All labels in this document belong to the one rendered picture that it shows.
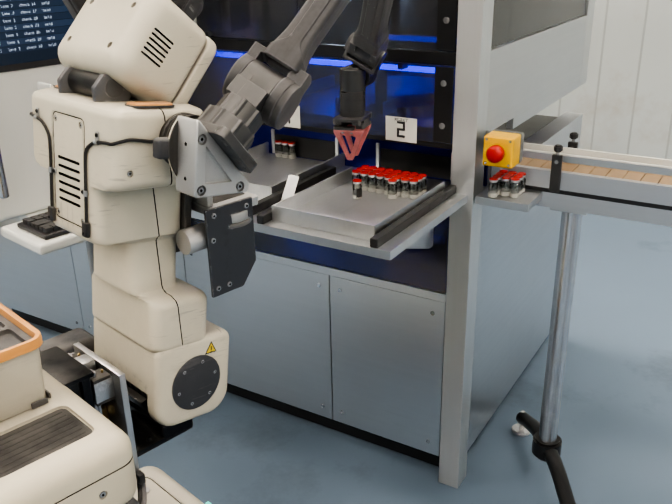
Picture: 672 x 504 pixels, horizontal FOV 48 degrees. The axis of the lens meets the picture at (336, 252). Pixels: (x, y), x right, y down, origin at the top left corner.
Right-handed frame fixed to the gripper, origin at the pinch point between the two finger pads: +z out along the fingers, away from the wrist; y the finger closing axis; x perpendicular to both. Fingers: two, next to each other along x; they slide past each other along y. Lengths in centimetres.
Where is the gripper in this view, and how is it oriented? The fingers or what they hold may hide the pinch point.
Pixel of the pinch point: (352, 154)
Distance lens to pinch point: 175.6
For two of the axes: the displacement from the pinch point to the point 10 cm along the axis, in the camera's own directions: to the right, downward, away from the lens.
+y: 2.9, -3.5, 8.9
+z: 0.1, 9.3, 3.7
